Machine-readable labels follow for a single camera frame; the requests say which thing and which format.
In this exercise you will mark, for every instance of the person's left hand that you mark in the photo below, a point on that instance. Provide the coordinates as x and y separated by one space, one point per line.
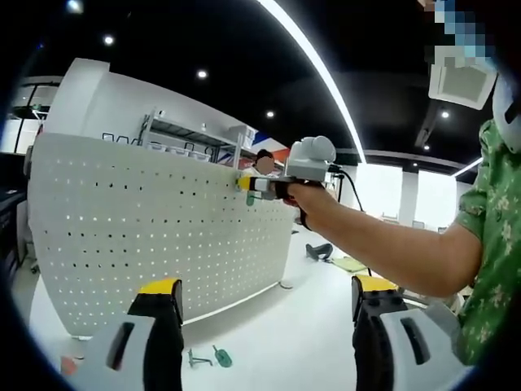
69 365

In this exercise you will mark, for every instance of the person's right hand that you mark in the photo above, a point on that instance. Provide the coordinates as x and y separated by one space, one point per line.
315 201

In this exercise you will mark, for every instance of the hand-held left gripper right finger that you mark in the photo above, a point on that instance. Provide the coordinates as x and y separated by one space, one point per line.
437 350

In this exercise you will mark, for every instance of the white worn device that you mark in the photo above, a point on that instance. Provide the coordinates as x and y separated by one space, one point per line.
504 102

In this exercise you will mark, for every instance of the short ceiling light strip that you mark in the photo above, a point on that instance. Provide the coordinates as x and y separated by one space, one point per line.
468 167

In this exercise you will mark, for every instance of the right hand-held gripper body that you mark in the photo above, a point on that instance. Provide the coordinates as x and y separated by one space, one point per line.
309 169

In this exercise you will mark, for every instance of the yellow-green cloth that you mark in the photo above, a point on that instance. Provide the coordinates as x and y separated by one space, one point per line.
348 264

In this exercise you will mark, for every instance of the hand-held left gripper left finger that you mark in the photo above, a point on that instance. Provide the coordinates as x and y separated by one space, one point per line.
142 346

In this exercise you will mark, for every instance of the white perforated mounting plate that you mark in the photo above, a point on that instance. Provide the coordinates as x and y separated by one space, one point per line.
142 224

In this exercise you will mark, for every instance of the grey metal shelf rack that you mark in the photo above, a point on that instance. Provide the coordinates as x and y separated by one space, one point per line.
187 131

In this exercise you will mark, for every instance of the long ceiling light strip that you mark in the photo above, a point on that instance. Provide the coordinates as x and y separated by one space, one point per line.
309 45

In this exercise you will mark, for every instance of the round ceiling spotlights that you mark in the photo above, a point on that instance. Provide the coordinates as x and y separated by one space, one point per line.
202 73

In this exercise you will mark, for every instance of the dark grey curved bracket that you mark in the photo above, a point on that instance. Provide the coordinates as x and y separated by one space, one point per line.
319 250

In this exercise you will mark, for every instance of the white storage bin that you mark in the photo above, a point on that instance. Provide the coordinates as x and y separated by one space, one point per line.
200 155
177 151
156 147

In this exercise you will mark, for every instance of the ceiling air conditioner vent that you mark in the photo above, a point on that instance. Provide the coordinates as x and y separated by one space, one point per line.
460 87

